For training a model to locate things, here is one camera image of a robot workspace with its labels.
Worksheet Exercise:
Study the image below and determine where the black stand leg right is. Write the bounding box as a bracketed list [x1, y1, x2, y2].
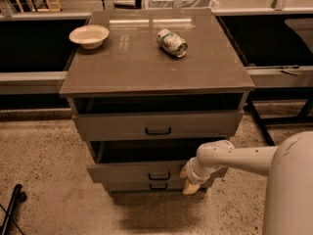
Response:
[246, 96, 313, 146]

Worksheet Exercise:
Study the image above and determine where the crushed soda can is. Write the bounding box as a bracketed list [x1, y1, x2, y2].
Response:
[156, 28, 188, 58]

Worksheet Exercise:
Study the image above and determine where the grey bottom drawer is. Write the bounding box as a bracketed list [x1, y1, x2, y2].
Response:
[104, 179, 216, 195]

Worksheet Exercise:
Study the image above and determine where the wire mesh basket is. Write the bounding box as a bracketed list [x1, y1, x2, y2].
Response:
[142, 0, 219, 10]

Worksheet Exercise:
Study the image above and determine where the black stand leg left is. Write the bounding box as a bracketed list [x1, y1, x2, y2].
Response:
[0, 184, 27, 235]

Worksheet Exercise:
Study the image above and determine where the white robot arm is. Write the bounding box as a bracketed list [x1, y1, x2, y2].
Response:
[180, 131, 313, 235]

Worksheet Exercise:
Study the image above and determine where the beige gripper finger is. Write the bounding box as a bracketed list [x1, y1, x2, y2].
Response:
[179, 166, 200, 195]

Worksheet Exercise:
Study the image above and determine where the white ceramic bowl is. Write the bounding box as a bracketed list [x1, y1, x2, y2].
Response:
[69, 24, 110, 49]

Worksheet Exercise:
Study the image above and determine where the grey drawer cabinet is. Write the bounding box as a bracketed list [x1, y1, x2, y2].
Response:
[59, 9, 256, 194]

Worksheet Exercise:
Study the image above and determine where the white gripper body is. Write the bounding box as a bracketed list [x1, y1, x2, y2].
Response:
[185, 157, 220, 185]

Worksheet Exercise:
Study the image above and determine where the black stand leg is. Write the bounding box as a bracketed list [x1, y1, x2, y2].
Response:
[246, 96, 313, 146]
[0, 184, 27, 235]

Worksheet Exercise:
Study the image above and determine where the grey drawer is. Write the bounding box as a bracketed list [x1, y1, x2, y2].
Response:
[87, 138, 215, 188]
[104, 179, 216, 195]
[73, 111, 243, 141]

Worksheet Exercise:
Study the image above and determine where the grey top drawer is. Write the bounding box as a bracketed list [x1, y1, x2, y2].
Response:
[73, 111, 243, 141]

